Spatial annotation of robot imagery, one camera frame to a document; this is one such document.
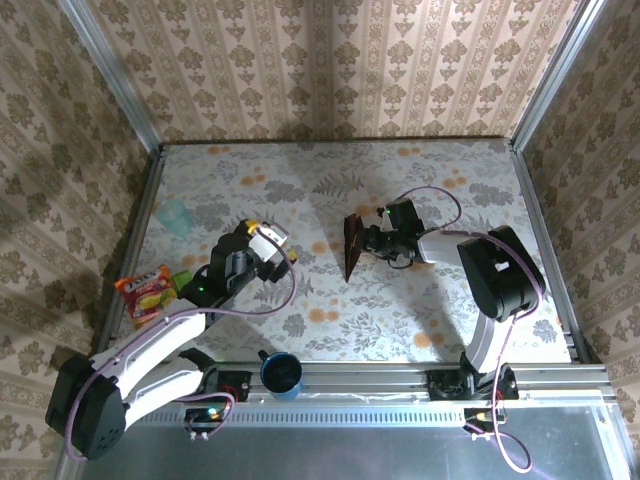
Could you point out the aluminium corner post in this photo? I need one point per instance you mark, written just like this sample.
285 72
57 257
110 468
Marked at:
555 75
111 75

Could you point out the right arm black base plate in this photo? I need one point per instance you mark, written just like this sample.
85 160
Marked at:
445 385

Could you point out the dark blue mug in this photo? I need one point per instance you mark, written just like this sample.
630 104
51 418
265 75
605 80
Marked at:
282 375

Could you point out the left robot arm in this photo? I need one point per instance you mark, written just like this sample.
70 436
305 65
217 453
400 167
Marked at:
150 345

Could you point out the brown square paper sheet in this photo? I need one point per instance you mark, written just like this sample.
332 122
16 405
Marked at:
352 245

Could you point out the small black controller board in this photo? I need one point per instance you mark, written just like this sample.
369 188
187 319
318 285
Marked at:
482 417
205 417

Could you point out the orange red snack packet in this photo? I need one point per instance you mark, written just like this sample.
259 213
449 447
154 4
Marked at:
145 297

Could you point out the teal plastic cup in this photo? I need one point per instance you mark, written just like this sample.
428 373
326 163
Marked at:
172 217

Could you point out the grey metal panel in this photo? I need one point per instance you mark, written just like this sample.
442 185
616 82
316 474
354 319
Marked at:
350 450

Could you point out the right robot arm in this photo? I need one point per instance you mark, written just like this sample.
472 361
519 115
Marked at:
500 275

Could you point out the small green packet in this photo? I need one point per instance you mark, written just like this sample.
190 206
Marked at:
181 277

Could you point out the long aluminium frame rail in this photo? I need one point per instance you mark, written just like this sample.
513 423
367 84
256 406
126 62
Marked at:
375 375

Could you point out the aluminium side rail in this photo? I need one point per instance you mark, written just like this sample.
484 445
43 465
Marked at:
533 200
132 250

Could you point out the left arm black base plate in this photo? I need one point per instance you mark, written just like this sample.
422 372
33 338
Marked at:
240 385

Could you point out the floral tablecloth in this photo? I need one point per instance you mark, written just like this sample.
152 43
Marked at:
300 170

